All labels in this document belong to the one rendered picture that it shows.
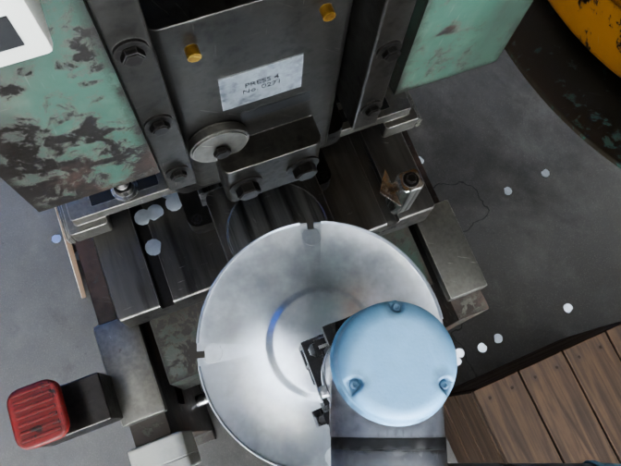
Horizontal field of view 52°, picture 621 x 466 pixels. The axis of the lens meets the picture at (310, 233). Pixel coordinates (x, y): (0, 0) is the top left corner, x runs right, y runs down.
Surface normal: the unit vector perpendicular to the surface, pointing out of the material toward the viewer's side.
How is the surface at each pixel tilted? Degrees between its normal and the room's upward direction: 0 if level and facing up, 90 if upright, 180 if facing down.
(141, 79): 90
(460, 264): 0
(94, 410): 0
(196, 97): 90
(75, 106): 90
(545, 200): 0
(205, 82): 90
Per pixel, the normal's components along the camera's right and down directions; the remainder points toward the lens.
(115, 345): 0.05, -0.29
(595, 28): -0.93, 0.33
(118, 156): 0.36, 0.90
